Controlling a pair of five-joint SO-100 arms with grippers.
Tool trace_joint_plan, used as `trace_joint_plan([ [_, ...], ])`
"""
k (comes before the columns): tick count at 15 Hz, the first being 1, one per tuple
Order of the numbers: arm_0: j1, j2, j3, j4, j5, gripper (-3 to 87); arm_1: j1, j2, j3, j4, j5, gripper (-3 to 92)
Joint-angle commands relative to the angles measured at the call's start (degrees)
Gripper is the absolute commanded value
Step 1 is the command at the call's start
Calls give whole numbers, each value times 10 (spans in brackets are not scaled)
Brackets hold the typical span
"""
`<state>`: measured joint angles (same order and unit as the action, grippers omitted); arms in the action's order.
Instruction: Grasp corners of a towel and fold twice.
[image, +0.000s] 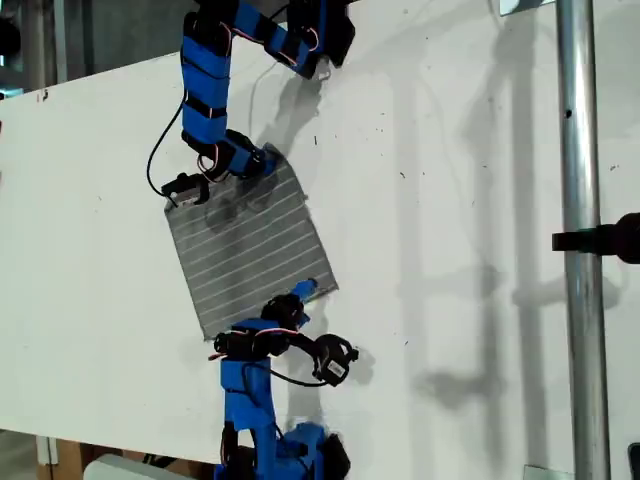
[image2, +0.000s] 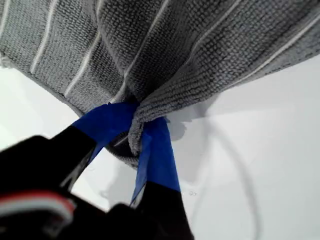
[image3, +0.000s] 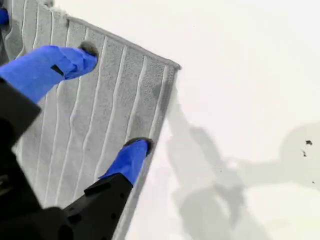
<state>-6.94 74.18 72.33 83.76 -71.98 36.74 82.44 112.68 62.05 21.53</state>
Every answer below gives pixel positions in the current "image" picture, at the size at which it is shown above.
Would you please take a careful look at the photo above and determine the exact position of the grey striped towel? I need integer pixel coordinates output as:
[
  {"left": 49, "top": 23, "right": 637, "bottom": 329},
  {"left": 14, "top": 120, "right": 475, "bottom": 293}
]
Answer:
[{"left": 162, "top": 142, "right": 340, "bottom": 344}]

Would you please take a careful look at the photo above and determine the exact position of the white box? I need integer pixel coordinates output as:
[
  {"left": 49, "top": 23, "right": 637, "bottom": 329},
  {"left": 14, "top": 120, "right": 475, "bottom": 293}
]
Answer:
[{"left": 82, "top": 453, "right": 201, "bottom": 480}]

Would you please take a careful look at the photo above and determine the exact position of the round dark object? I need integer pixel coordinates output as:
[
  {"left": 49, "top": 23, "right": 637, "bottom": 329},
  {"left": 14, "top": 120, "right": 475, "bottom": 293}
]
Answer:
[{"left": 0, "top": 14, "right": 24, "bottom": 59}]

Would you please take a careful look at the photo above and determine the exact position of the black clamp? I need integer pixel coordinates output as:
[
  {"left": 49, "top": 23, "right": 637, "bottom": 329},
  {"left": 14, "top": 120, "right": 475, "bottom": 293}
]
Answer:
[{"left": 551, "top": 212, "right": 640, "bottom": 264}]

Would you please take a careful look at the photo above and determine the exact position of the gripper's camera box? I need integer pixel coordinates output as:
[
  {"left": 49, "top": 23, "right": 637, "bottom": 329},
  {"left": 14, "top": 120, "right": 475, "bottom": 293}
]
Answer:
[
  {"left": 311, "top": 334, "right": 361, "bottom": 388},
  {"left": 160, "top": 172, "right": 211, "bottom": 209}
]

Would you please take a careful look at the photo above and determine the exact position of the camera's black cable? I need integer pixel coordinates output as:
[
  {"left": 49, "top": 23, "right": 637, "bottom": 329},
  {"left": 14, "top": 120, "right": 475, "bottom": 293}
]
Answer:
[
  {"left": 267, "top": 367, "right": 337, "bottom": 389},
  {"left": 145, "top": 97, "right": 187, "bottom": 199}
]

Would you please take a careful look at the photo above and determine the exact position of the steel post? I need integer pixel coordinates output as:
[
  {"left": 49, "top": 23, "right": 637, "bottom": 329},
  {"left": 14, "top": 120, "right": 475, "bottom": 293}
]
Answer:
[{"left": 554, "top": 0, "right": 614, "bottom": 480}]

